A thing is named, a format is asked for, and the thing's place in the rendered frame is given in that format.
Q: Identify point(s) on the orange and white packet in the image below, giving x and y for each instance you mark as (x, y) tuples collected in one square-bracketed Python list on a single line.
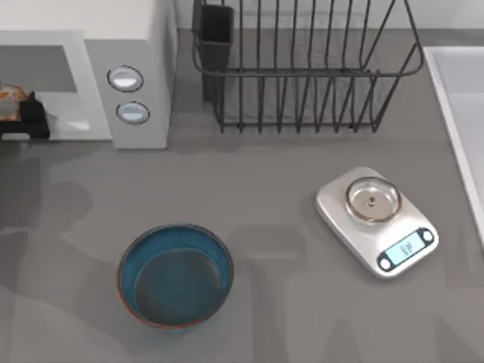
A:
[(9, 102)]

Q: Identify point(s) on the round grey microwave knob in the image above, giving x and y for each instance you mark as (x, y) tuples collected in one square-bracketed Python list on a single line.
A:
[(125, 78), (132, 112)]

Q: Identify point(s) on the pale microwave oven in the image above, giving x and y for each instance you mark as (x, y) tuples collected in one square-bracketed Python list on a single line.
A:
[(128, 41)]

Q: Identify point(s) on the black utensil holder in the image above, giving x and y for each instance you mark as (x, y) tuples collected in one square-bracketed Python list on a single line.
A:
[(214, 34)]

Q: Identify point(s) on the blue bowl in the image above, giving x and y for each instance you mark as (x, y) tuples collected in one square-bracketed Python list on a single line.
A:
[(175, 278)]

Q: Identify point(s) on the round glass dish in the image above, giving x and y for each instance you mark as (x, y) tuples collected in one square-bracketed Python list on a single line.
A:
[(373, 199)]

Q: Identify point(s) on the white kitchen scale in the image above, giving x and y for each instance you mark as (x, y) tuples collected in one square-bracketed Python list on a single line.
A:
[(401, 230)]

